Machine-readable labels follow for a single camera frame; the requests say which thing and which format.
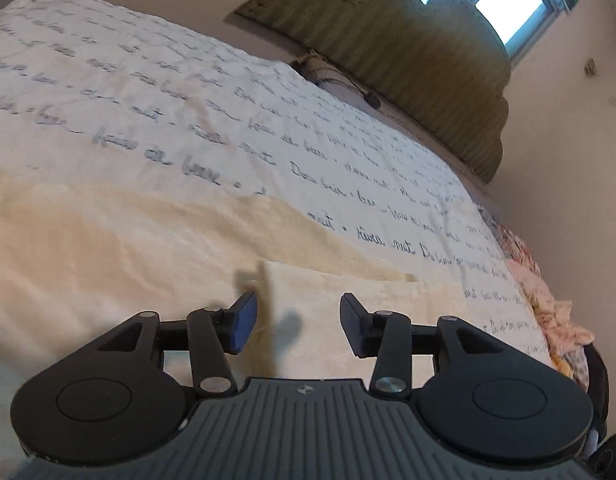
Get cream white pants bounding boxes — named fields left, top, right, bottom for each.
left=0, top=159, right=554, bottom=396

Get floral patterned blanket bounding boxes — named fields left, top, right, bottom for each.
left=477, top=205, right=542, bottom=278

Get striped pillow at headboard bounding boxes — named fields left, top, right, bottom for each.
left=291, top=51, right=353, bottom=86

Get white bedspread with script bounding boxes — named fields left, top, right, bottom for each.
left=0, top=0, right=554, bottom=466

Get green scalloped headboard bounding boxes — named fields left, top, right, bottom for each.
left=235, top=0, right=512, bottom=183

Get black cable with switch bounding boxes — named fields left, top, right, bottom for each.
left=312, top=49, right=389, bottom=111

